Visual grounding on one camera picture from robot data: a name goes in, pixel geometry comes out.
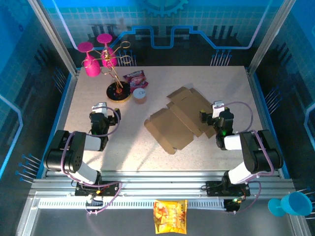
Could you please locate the brown cardboard paper box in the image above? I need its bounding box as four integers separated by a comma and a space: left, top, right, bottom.
144, 86, 217, 155

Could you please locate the black controller box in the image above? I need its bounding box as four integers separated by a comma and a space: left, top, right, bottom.
224, 198, 244, 213

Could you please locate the small cup white lid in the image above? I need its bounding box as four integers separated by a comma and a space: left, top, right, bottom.
132, 88, 148, 105

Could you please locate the pink snack packet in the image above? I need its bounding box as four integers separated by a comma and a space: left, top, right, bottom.
123, 70, 150, 93

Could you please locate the large pink goblet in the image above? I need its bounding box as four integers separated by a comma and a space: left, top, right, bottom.
77, 41, 101, 78

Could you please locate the small pink goblet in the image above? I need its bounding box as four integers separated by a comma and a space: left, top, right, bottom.
96, 33, 118, 67

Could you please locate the yellow chips bag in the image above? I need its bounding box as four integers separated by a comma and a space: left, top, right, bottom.
153, 199, 188, 235

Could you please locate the blue plastic goblet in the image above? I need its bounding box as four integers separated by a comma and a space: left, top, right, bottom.
267, 191, 313, 217

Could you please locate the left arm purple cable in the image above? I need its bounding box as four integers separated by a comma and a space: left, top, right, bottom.
60, 107, 123, 216

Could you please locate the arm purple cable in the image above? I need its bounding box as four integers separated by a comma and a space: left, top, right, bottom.
225, 101, 275, 214
60, 107, 123, 216

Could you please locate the gold wire rack black base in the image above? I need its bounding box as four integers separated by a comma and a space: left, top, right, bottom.
82, 41, 135, 103

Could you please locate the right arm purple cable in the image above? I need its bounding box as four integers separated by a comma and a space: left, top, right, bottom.
225, 101, 275, 214

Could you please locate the right aluminium table rail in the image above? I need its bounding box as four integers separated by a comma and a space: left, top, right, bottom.
246, 66, 290, 179

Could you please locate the aluminium table rail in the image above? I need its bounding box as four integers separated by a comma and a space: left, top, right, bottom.
246, 66, 290, 179
36, 70, 81, 179

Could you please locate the left aluminium table rail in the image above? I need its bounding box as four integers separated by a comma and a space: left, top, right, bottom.
36, 70, 81, 179

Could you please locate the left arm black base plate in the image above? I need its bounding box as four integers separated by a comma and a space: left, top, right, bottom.
74, 180, 121, 197

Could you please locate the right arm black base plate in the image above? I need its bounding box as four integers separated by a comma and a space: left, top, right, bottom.
206, 180, 251, 197

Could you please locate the white cable connector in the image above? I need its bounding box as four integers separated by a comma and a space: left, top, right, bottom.
85, 196, 104, 207

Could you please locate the aluminium mounting rail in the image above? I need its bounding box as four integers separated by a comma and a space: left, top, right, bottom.
29, 170, 295, 197

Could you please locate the white slotted cable duct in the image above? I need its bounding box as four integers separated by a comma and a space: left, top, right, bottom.
38, 199, 227, 209

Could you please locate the right aluminium frame post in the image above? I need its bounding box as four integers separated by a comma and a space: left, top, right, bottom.
247, 0, 296, 76

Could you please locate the aluminium frame post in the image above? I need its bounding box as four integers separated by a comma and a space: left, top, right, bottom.
26, 0, 81, 76
247, 0, 296, 76

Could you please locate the left aluminium frame post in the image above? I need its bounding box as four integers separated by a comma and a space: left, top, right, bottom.
26, 0, 81, 76

